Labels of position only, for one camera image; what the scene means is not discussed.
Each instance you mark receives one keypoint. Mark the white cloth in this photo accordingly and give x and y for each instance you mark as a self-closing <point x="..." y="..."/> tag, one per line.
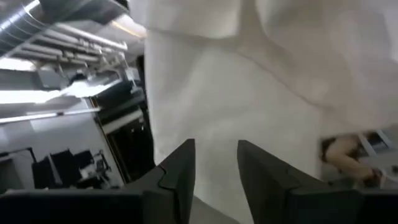
<point x="233" y="93"/>

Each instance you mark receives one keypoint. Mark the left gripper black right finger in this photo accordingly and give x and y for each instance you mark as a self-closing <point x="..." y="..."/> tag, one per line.
<point x="273" y="199"/>

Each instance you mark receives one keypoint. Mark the linear ceiling light fixture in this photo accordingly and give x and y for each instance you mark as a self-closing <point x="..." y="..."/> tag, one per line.
<point x="46" y="115"/>

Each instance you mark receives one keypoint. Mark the white ceiling pipe bundle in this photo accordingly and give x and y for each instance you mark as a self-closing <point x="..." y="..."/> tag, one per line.
<point x="77" y="35"/>

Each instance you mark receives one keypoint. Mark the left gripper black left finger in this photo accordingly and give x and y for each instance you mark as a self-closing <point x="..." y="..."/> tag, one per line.
<point x="168" y="193"/>

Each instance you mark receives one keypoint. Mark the silver round ventilation duct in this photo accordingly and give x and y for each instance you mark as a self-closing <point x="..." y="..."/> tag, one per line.
<point x="15" y="21"/>

